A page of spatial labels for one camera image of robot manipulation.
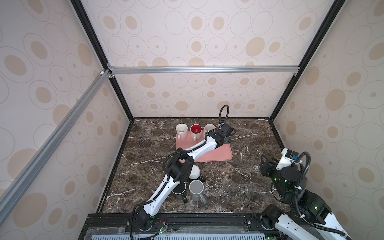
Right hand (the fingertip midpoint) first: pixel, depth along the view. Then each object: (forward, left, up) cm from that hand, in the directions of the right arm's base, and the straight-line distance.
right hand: (266, 156), depth 67 cm
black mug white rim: (-12, +39, -7) cm, 42 cm away
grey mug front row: (-8, +32, -16) cm, 37 cm away
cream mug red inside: (+34, +32, -21) cm, 51 cm away
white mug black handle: (0, +33, -17) cm, 37 cm away
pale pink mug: (+33, +42, -18) cm, 56 cm away
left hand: (+27, +11, -16) cm, 33 cm away
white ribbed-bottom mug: (+34, +23, -17) cm, 44 cm away
